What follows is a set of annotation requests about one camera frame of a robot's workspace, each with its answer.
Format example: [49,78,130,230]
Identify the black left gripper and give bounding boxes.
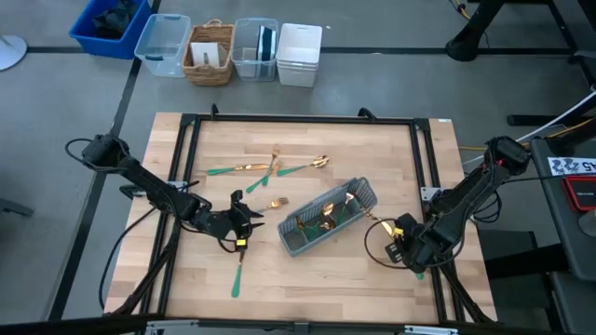
[200,207,265,241]

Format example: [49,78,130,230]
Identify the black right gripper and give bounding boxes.
[395,216,455,274]

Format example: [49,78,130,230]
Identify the gold fork green handle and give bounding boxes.
[260,142,284,187]
[337,191,358,224]
[245,159,285,194]
[254,196,291,214]

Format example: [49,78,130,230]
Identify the grey plastic cutlery basket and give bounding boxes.
[277,176,379,258]

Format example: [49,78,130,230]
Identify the gold knife green handle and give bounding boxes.
[206,162,272,177]

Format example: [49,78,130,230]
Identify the black furniture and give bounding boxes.
[479,227,596,335]

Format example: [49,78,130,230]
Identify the black side desk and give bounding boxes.
[529,132,596,283]

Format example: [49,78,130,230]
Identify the wicker basket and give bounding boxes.
[181,18,236,87]

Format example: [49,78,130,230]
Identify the white number label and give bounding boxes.
[547,156,596,178]

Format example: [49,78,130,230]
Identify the red black device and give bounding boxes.
[560,175,596,214]

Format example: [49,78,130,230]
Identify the grey round object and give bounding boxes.
[576,208,596,239]

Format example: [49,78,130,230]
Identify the black desk legs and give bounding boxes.
[506,0,596,127]

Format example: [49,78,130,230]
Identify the clear plastic bin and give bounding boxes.
[230,17,280,83]

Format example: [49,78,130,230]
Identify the white cardboard box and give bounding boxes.
[189,41,225,69]

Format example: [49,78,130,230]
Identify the white plastic bin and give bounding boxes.
[275,22,324,89]

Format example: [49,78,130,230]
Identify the black white striped cloth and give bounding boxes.
[255,24,278,63]

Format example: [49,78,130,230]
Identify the black stand foot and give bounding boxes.
[444,0,491,63]

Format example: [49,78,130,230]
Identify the blue plastic bin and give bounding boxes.
[68,0,154,60]

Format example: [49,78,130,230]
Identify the grey furniture foot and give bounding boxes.
[0,196,36,219]

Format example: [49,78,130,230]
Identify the white round stand base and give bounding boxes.
[0,33,29,73]

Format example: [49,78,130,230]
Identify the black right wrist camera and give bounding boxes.
[384,240,405,264]

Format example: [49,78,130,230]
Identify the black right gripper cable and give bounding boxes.
[363,217,420,272]

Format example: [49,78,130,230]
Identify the silver frame bracket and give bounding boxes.
[144,319,201,335]
[403,325,460,335]

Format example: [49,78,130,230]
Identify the yellow floor cable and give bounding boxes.
[458,118,596,153]

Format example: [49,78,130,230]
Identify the black aluminium table frame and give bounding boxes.
[104,102,497,335]

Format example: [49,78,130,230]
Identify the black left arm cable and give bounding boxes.
[97,207,162,312]

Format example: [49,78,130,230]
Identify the white floor cable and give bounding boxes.
[463,90,596,167]

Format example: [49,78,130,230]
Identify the clear bin blue handles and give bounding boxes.
[133,13,193,79]

